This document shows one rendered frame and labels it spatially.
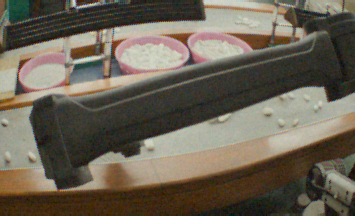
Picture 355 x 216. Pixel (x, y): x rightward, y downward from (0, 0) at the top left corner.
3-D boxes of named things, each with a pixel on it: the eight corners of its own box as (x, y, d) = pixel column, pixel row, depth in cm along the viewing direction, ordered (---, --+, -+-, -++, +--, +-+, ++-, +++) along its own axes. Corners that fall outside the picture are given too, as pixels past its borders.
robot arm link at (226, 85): (32, 200, 28) (4, 99, 29) (55, 186, 42) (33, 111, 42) (386, 78, 35) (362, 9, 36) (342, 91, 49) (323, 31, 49)
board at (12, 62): (14, 99, 111) (14, 96, 110) (-14, 104, 106) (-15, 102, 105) (20, 57, 135) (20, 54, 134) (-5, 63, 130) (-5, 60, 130)
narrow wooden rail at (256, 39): (319, 54, 192) (322, 39, 186) (-4, 86, 134) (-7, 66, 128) (314, 49, 196) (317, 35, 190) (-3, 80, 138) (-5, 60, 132)
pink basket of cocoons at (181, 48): (201, 78, 147) (204, 56, 141) (140, 103, 132) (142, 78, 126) (156, 48, 162) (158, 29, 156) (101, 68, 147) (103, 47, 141)
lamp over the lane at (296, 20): (372, 38, 134) (374, 26, 129) (294, 28, 114) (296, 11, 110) (362, 31, 140) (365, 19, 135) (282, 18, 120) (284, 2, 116)
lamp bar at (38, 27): (206, 21, 103) (208, 1, 99) (2, 53, 83) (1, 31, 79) (195, 11, 109) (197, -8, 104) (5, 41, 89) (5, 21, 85)
